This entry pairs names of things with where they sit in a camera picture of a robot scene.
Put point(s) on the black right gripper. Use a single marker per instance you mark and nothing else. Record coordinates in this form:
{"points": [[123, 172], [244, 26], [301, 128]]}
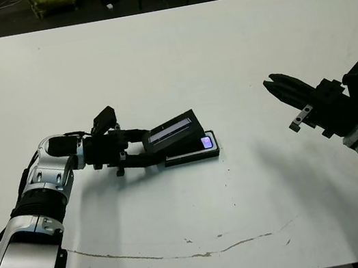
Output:
{"points": [[334, 110]]}

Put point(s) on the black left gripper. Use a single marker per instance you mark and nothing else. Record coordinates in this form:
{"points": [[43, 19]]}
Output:
{"points": [[105, 150]]}

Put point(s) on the black box lid silver print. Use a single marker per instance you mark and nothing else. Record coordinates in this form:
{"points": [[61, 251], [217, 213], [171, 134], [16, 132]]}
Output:
{"points": [[173, 138]]}

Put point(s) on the slim black camera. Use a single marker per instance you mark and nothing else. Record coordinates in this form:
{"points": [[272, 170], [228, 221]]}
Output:
{"points": [[206, 142]]}

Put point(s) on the black box with white insert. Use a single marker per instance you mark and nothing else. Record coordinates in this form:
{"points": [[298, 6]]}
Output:
{"points": [[197, 158]]}

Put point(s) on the small white block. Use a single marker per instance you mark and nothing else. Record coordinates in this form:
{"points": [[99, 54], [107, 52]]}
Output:
{"points": [[109, 6]]}

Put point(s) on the yellow-green bag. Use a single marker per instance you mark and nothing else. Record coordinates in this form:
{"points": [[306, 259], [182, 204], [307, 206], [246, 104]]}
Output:
{"points": [[50, 2]]}

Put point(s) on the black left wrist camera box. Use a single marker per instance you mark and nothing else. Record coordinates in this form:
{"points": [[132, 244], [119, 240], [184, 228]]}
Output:
{"points": [[105, 119]]}

